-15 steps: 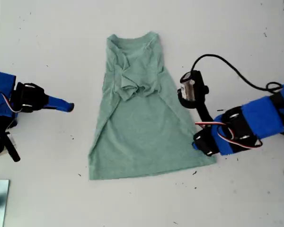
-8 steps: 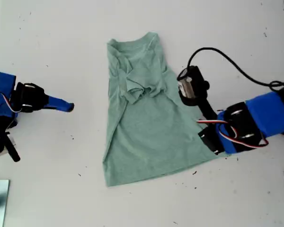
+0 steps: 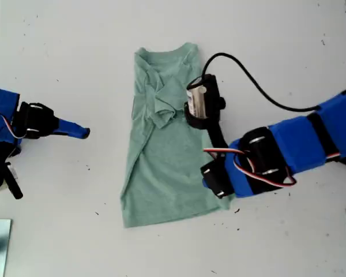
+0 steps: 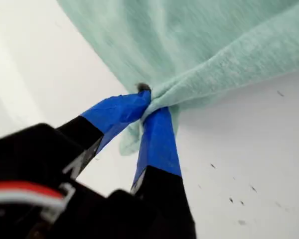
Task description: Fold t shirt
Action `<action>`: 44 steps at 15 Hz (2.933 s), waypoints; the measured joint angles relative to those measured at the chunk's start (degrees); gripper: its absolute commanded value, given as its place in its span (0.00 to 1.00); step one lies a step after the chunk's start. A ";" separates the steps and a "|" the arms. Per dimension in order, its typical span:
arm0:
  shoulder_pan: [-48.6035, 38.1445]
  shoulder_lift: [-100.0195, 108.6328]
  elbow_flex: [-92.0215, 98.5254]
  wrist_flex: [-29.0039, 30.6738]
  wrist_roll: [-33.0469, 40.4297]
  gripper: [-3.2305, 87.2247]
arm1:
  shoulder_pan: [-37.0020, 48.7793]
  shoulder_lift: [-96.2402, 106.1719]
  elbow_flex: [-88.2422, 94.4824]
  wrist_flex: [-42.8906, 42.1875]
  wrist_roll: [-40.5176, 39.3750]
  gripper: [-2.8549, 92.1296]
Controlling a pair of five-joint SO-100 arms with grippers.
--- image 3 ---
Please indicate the camera black stalk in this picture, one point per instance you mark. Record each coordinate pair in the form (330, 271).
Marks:
(14, 184)
(216, 135)

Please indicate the green t-shirt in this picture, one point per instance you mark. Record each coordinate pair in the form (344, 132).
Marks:
(167, 173)

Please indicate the shiny steel base plate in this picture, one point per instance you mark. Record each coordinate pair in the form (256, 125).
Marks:
(3, 245)

